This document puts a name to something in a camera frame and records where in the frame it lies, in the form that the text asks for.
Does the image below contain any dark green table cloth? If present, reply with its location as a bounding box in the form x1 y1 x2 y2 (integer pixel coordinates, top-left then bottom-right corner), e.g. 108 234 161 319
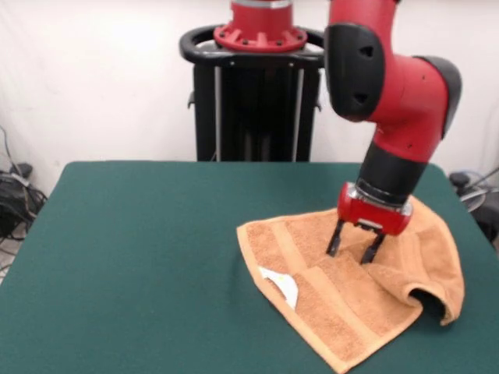
0 161 499 374

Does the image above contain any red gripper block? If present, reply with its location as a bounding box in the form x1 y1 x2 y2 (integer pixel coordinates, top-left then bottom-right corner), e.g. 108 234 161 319
326 182 414 266

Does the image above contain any orange terry towel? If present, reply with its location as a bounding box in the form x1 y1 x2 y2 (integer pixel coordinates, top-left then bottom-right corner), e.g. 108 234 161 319
236 194 466 374

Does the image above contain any black cable bundle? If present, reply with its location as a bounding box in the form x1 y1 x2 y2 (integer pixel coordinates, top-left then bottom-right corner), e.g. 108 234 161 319
0 124 50 250

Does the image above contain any grey round disc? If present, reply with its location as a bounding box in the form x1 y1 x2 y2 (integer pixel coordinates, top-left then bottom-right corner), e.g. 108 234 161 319
459 186 488 213

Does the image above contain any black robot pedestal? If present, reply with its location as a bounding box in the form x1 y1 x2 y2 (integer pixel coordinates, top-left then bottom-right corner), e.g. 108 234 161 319
179 25 332 163

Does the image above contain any black bulky object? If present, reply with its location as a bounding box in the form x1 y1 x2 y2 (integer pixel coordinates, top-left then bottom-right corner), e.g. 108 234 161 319
473 202 499 250

